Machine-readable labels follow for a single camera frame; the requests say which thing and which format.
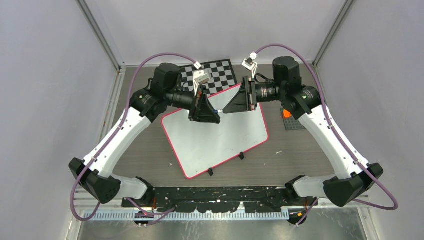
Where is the slotted aluminium rail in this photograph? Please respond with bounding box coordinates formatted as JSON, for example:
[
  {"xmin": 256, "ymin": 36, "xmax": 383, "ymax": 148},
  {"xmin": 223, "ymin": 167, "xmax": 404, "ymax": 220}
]
[{"xmin": 91, "ymin": 209, "xmax": 290, "ymax": 222}]

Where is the orange curved track piece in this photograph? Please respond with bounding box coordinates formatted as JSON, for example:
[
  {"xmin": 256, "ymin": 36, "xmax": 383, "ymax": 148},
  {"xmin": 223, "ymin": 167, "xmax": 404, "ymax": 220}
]
[{"xmin": 282, "ymin": 109, "xmax": 292, "ymax": 119}]

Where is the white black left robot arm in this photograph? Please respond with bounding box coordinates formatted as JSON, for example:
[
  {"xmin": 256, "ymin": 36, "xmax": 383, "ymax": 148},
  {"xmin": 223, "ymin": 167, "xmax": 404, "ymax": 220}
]
[{"xmin": 68, "ymin": 63, "xmax": 221, "ymax": 207}]

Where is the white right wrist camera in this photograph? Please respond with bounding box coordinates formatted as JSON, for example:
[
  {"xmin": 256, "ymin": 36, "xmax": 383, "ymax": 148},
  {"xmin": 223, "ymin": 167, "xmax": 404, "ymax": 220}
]
[{"xmin": 241, "ymin": 52, "xmax": 258, "ymax": 79}]

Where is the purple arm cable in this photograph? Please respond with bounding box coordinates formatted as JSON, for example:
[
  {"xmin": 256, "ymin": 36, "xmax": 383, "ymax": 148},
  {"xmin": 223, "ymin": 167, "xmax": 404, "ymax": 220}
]
[
  {"xmin": 69, "ymin": 52, "xmax": 202, "ymax": 227},
  {"xmin": 249, "ymin": 43, "xmax": 399, "ymax": 228}
]

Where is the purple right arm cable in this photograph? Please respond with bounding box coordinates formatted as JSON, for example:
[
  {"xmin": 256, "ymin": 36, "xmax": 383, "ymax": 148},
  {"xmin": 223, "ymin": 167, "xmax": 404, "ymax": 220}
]
[{"xmin": 249, "ymin": 43, "xmax": 399, "ymax": 228}]

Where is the black mounting base plate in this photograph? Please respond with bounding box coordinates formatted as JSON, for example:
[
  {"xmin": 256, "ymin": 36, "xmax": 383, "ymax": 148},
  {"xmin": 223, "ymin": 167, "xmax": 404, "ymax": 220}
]
[{"xmin": 122, "ymin": 186, "xmax": 315, "ymax": 214}]

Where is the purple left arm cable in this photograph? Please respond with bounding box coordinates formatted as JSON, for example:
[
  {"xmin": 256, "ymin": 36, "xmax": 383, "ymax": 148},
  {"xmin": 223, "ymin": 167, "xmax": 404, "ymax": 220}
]
[{"xmin": 69, "ymin": 52, "xmax": 202, "ymax": 227}]

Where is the grey studded building baseplate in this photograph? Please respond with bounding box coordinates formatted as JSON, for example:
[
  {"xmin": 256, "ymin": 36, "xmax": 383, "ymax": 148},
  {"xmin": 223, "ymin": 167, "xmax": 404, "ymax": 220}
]
[{"xmin": 280, "ymin": 108, "xmax": 306, "ymax": 131}]

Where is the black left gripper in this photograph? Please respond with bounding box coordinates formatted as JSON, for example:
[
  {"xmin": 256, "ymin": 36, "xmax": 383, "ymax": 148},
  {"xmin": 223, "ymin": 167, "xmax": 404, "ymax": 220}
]
[{"xmin": 166, "ymin": 85, "xmax": 221, "ymax": 124}]

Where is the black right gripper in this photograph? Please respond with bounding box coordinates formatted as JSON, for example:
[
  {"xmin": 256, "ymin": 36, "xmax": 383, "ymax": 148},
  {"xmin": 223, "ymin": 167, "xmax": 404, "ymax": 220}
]
[{"xmin": 222, "ymin": 76, "xmax": 285, "ymax": 114}]

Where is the pink framed whiteboard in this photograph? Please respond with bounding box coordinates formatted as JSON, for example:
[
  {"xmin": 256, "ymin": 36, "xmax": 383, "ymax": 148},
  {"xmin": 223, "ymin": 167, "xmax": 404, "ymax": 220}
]
[{"xmin": 161, "ymin": 104, "xmax": 269, "ymax": 179}]

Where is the black white chessboard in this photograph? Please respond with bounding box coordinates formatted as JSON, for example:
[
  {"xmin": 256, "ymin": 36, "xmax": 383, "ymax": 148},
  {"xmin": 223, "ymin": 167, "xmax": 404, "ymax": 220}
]
[{"xmin": 180, "ymin": 59, "xmax": 238, "ymax": 96}]

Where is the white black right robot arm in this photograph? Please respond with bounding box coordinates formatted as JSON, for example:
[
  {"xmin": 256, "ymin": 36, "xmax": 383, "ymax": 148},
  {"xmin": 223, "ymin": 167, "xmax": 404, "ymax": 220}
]
[{"xmin": 223, "ymin": 56, "xmax": 384, "ymax": 207}]

